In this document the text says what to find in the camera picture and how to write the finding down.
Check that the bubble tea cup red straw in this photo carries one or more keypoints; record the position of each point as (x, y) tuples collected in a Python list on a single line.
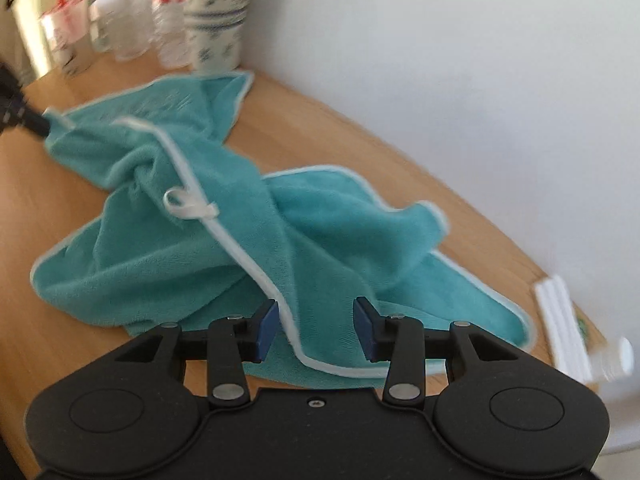
[(66, 26)]

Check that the white cup red lid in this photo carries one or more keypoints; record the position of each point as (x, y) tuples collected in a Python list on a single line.
[(214, 30)]

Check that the white cylindrical container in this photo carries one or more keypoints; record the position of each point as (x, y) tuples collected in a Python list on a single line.
[(613, 362)]

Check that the green round tin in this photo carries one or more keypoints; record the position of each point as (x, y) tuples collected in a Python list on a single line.
[(583, 328)]

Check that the teal microfiber towel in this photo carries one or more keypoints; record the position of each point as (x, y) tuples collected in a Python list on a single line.
[(191, 232)]

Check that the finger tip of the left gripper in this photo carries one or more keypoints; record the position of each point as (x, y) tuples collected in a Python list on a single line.
[(14, 109)]

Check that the small bottle white cap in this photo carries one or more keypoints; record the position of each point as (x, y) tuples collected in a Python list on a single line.
[(117, 28)]

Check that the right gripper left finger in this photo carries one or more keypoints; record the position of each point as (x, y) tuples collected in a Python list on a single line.
[(233, 341)]

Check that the yellow paper bag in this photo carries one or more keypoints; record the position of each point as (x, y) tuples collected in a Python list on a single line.
[(23, 44)]

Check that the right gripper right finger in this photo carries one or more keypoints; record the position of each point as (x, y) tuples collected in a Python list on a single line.
[(399, 341)]

